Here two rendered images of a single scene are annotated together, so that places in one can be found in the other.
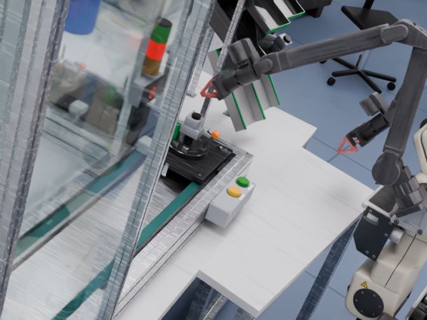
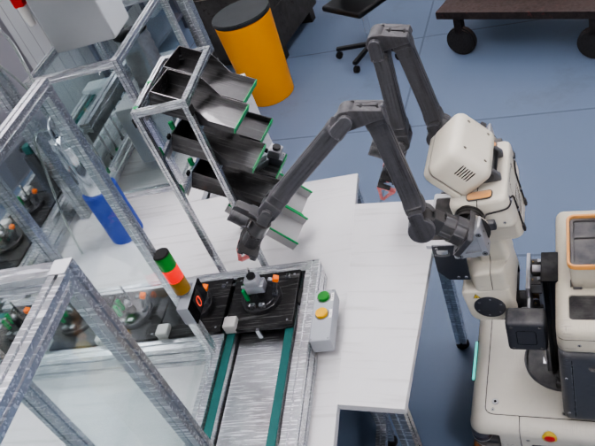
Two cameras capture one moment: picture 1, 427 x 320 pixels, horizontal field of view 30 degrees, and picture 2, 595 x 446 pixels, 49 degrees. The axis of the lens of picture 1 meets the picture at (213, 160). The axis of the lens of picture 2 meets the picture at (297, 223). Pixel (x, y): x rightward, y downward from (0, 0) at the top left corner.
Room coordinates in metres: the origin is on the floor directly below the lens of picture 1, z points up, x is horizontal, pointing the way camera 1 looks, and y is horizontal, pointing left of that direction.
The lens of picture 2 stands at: (0.57, -0.33, 2.52)
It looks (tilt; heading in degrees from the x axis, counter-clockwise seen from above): 39 degrees down; 8
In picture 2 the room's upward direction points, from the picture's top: 23 degrees counter-clockwise
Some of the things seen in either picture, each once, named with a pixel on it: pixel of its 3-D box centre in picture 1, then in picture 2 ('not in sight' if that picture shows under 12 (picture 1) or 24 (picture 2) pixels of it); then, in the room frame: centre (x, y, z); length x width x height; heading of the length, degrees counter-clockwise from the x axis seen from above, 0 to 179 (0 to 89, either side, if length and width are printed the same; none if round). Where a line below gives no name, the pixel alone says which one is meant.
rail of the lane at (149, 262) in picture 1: (184, 223); (301, 373); (1.85, 0.02, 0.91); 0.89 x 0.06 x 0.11; 166
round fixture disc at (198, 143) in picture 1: (186, 145); (262, 297); (2.15, 0.10, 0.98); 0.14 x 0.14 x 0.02
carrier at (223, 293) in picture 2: not in sight; (190, 299); (2.22, 0.34, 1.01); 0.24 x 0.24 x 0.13; 76
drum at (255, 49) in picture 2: not in sight; (256, 54); (5.36, 0.11, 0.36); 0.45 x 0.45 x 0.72
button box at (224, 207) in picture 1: (230, 200); (324, 319); (2.02, -0.09, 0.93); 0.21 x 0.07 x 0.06; 166
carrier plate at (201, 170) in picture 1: (185, 150); (264, 301); (2.15, 0.10, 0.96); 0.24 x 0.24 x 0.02; 76
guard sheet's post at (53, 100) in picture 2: not in sight; (142, 243); (2.01, 0.29, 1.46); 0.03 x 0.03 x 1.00; 76
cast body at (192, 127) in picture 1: (190, 122); (251, 282); (2.16, 0.11, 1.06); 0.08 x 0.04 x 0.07; 76
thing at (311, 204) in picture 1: (237, 190); (328, 292); (2.22, -0.11, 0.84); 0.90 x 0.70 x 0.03; 157
